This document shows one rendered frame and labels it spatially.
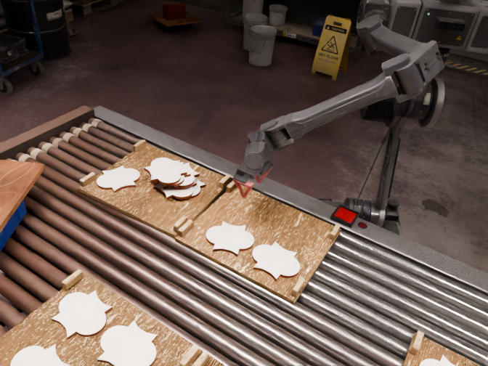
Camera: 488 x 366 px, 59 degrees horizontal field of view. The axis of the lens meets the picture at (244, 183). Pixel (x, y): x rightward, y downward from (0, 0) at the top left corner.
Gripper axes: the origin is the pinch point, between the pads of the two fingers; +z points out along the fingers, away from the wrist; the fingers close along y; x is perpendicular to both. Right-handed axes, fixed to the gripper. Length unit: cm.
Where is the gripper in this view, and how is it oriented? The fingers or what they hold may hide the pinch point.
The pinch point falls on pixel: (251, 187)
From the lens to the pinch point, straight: 140.8
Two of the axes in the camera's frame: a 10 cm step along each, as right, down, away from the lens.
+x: -8.5, -3.7, 3.8
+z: -0.8, 7.9, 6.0
